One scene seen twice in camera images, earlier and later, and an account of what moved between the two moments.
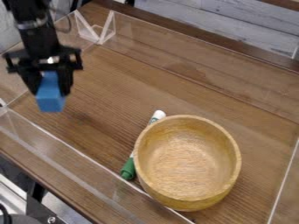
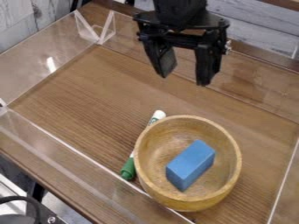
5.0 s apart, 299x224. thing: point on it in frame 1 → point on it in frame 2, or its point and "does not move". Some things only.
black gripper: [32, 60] → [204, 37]
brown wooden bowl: [186, 162] does not move
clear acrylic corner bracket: [92, 32] does not move
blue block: [49, 95] → [189, 164]
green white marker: [128, 169] does not move
